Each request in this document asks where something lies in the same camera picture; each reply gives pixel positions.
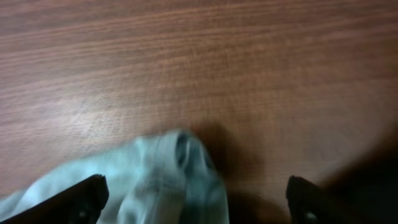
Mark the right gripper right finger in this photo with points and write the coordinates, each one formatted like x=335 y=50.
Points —
x=310 y=204

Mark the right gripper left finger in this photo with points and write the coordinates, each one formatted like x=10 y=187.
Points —
x=81 y=203

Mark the light blue t-shirt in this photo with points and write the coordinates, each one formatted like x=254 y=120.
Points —
x=168 y=178

